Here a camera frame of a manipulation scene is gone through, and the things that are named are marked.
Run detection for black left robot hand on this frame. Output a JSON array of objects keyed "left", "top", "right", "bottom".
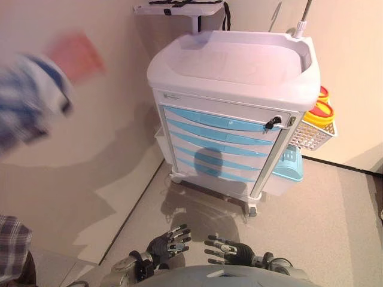
[{"left": 145, "top": 224, "right": 192, "bottom": 268}]

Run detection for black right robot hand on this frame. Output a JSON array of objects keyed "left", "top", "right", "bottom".
[{"left": 203, "top": 234, "right": 257, "bottom": 267}]

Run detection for grey robot torso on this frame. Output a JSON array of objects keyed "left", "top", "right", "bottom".
[{"left": 98, "top": 264, "right": 327, "bottom": 287}]

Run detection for blue lid waste bin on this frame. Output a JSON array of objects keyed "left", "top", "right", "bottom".
[{"left": 269, "top": 146, "right": 305, "bottom": 197}]

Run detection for white side bin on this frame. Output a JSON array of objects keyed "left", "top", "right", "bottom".
[{"left": 154, "top": 125, "right": 171, "bottom": 161}]

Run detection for black keys in lock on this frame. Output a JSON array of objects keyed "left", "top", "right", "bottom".
[{"left": 263, "top": 115, "right": 284, "bottom": 132}]

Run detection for person in plaid shirt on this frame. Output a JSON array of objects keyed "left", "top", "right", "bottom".
[{"left": 0, "top": 52, "right": 75, "bottom": 287}]

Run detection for yellow container with red lid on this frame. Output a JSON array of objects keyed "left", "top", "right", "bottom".
[
  {"left": 308, "top": 99, "right": 335, "bottom": 125},
  {"left": 317, "top": 86, "right": 332, "bottom": 104}
]

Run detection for white medical cart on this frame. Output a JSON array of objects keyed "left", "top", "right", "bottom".
[{"left": 146, "top": 29, "right": 323, "bottom": 218}]

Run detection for red paper sheet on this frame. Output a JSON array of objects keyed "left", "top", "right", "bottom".
[{"left": 47, "top": 31, "right": 108, "bottom": 80}]

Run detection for metal infusion pole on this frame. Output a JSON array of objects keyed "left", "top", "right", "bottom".
[{"left": 292, "top": 0, "right": 312, "bottom": 39}]

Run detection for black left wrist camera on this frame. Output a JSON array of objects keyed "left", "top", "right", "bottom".
[{"left": 135, "top": 259, "right": 156, "bottom": 283}]

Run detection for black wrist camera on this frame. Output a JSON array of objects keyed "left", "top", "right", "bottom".
[
  {"left": 135, "top": 259, "right": 156, "bottom": 283},
  {"left": 262, "top": 252, "right": 275, "bottom": 271}
]

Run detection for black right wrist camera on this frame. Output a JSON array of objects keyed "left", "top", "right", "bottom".
[{"left": 262, "top": 252, "right": 275, "bottom": 271}]

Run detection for white wire basket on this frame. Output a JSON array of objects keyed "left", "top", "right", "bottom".
[{"left": 289, "top": 119, "right": 338, "bottom": 152}]

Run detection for white shelf on post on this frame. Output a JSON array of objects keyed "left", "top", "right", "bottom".
[{"left": 133, "top": 0, "right": 230, "bottom": 33}]

